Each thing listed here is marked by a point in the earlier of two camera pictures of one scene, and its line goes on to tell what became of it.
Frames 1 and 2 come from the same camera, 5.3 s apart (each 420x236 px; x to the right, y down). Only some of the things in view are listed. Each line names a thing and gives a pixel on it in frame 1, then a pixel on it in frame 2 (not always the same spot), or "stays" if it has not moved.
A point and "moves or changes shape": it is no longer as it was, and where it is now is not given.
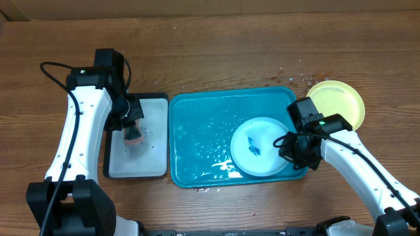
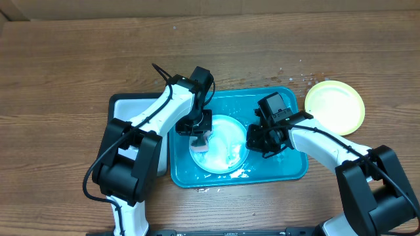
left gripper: x=137 y=114 -> x=207 y=126
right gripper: x=292 y=152 -> x=256 y=141
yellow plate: x=338 y=98 stays
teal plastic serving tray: x=202 y=124 stays
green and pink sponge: x=132 y=136 moves or changes shape
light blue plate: x=252 y=148 -> x=227 y=153
